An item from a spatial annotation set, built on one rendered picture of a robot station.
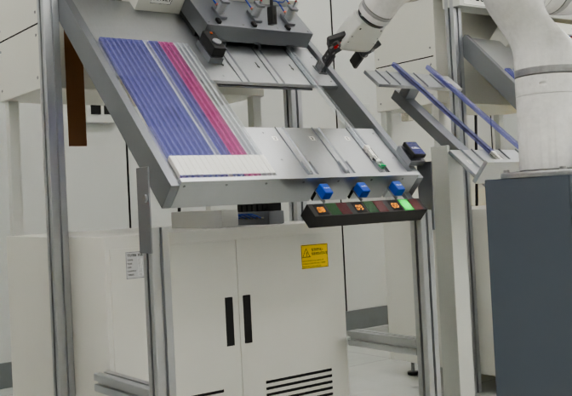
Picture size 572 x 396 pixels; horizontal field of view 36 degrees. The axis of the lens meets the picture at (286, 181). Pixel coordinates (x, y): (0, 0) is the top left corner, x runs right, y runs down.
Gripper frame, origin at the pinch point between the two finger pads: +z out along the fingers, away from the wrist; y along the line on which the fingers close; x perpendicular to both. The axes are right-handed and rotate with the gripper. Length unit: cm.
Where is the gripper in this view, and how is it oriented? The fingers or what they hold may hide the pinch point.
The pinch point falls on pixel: (340, 60)
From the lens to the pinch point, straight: 226.8
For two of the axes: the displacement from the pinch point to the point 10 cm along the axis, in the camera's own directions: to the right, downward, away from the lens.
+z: -4.6, 6.2, 6.4
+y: -8.0, 0.3, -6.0
